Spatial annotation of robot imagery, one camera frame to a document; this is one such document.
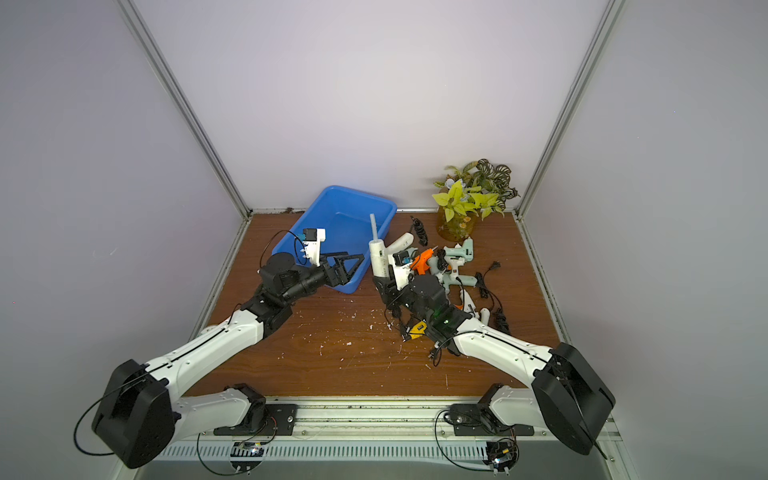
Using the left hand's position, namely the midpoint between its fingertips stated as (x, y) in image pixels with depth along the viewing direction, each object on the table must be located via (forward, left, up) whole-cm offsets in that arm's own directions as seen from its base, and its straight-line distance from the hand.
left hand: (356, 257), depth 73 cm
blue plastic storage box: (+41, +12, -28) cm, 51 cm away
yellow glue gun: (-9, -17, -25) cm, 31 cm away
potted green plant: (+34, -34, -8) cm, 49 cm away
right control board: (-38, -35, -28) cm, 59 cm away
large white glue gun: (+2, -6, 0) cm, 6 cm away
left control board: (-38, +27, -29) cm, 55 cm away
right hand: (0, -6, -5) cm, 8 cm away
